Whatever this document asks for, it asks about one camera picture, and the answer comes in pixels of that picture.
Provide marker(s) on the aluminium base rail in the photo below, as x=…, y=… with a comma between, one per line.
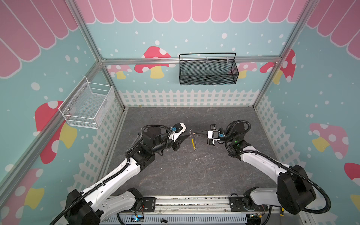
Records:
x=191, y=204

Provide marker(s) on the white vented cable duct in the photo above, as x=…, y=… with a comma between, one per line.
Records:
x=178, y=219

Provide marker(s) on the white wire wall basket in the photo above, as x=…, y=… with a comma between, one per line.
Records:
x=88, y=104

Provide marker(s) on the yellow handled screwdriver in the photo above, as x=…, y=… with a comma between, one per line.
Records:
x=282, y=212

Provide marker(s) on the black mesh wall basket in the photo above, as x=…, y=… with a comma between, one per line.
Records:
x=214, y=68

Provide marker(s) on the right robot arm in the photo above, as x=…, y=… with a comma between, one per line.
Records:
x=294, y=191

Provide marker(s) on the silver combination wrench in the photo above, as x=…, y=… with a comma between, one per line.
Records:
x=135, y=142

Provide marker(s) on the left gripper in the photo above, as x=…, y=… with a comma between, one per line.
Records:
x=178, y=142

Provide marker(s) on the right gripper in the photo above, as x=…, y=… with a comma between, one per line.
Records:
x=212, y=134

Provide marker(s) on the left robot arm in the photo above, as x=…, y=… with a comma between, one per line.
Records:
x=155, y=139

